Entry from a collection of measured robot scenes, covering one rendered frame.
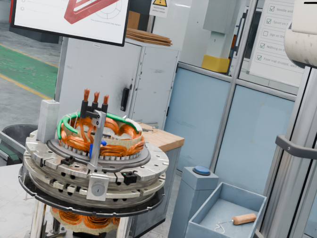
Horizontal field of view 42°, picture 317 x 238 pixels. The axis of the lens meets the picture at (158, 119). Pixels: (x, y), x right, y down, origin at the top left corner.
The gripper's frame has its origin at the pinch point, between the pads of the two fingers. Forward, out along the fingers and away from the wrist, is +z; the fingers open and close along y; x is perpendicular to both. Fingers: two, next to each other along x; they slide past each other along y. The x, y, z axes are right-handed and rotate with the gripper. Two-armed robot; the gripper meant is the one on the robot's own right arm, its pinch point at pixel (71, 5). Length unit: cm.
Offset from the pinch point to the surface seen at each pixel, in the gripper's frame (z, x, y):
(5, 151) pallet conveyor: 63, 17, -52
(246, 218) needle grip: 8, 54, 41
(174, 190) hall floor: 64, 161, -206
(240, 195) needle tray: 6, 55, 32
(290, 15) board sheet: -94, 114, -162
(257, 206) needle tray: 5, 59, 35
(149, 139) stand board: 13.6, 39.6, 3.7
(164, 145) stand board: 11.9, 42.9, 6.9
